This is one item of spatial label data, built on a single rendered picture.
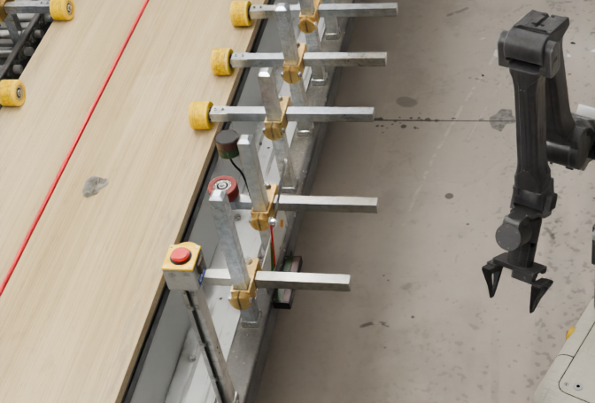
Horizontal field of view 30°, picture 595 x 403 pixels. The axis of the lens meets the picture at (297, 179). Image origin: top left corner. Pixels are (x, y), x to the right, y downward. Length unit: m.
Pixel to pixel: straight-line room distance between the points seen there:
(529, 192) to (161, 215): 1.05
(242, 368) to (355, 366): 0.90
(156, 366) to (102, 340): 0.19
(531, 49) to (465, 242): 1.94
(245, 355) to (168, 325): 0.22
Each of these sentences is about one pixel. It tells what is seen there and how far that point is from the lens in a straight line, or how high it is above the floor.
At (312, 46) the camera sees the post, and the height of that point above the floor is 0.85.
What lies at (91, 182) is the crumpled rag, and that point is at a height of 0.92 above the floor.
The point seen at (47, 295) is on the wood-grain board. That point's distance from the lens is 2.85.
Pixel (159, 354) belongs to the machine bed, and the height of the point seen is 0.74.
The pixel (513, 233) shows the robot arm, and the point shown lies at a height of 1.21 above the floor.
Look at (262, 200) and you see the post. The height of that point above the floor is 0.91.
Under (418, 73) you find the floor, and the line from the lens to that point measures 4.72.
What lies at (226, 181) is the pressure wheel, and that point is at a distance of 2.98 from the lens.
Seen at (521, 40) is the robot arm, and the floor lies 1.62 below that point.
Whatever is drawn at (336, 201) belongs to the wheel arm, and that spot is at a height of 0.86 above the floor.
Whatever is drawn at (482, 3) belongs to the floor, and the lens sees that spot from 5.11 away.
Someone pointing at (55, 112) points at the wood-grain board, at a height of 0.90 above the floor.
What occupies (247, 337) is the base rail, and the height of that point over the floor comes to 0.70.
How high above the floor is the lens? 2.86
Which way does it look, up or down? 42 degrees down
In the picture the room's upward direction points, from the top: 12 degrees counter-clockwise
